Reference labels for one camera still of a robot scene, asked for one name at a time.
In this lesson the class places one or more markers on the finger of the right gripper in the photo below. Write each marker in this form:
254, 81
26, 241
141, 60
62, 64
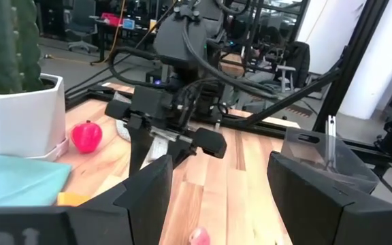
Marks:
180, 151
139, 146

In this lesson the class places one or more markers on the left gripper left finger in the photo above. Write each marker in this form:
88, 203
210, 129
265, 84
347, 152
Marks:
80, 228

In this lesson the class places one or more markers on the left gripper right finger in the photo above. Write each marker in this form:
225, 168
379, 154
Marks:
335, 224

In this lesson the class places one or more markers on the orange toy fruit wedge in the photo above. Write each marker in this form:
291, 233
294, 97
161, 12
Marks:
71, 199

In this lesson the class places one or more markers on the red toy apple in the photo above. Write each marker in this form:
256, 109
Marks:
86, 137

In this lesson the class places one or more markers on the pink toy fruit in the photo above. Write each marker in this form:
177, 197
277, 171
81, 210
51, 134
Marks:
199, 237

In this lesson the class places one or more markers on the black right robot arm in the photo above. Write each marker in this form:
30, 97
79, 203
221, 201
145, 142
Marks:
179, 37

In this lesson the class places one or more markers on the grey waffle cloth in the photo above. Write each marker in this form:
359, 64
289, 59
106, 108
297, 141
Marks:
122, 131

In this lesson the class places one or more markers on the grey translucent plastic container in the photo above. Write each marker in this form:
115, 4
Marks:
352, 173

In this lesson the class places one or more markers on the teal cloth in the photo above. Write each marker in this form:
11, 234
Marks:
15, 180

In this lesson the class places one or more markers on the white hexagonal plant pot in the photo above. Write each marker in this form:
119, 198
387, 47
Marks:
19, 122

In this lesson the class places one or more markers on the red box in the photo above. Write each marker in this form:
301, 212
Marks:
111, 19

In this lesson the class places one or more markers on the grey office chair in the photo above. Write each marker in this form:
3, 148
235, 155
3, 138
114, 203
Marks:
82, 20

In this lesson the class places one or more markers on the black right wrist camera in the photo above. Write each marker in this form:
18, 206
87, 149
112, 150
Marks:
151, 101

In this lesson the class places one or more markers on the silver metal bracket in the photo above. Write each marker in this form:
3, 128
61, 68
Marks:
330, 136

